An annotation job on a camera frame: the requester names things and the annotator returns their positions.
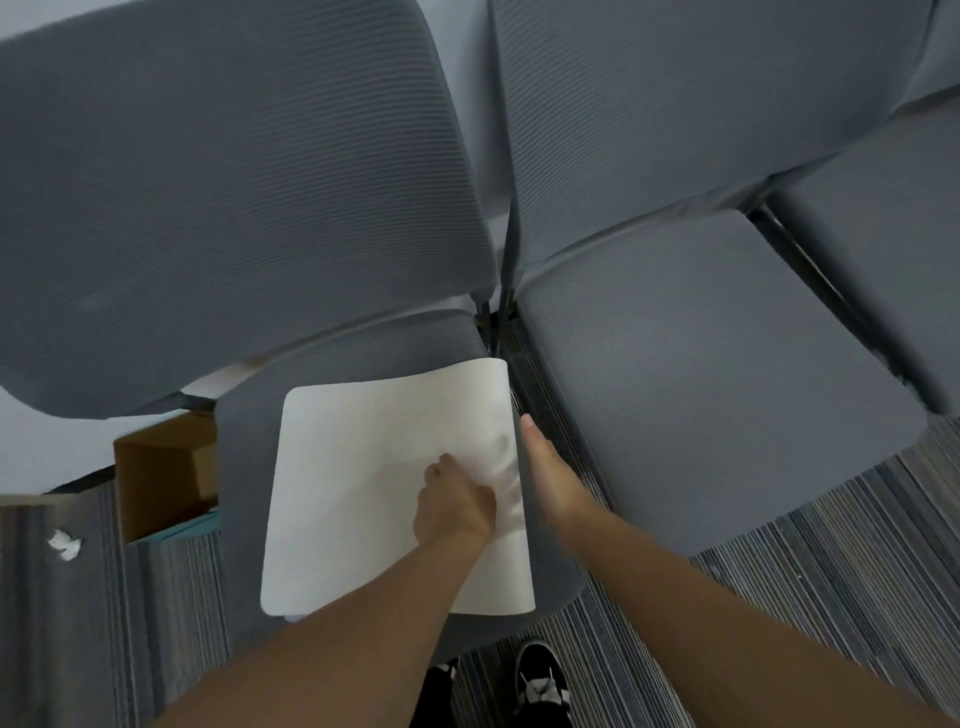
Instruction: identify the person's left hand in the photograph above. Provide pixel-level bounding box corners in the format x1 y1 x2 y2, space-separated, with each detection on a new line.
411 452 498 548

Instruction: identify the person's right hand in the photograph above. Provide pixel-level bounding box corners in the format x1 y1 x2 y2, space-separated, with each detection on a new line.
519 414 603 531

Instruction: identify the white cloth sheet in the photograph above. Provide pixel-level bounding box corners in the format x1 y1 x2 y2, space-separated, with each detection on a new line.
259 357 537 620

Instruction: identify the person's left forearm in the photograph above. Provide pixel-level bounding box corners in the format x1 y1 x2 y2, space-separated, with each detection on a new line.
148 531 490 728

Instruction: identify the person's right forearm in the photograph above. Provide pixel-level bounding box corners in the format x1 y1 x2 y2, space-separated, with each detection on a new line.
553 510 955 728

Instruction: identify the grey fabric chair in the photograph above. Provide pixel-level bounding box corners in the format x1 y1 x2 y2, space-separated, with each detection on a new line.
0 0 588 666
750 0 960 418
489 0 933 559

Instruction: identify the black trouser leg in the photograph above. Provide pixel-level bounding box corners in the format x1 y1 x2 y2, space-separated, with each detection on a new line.
407 664 459 728

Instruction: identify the teal sheet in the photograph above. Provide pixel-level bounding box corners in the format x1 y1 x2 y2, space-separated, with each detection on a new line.
122 507 223 548

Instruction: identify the brown cardboard box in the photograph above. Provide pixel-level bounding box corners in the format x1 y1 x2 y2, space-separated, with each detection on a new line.
113 411 221 546

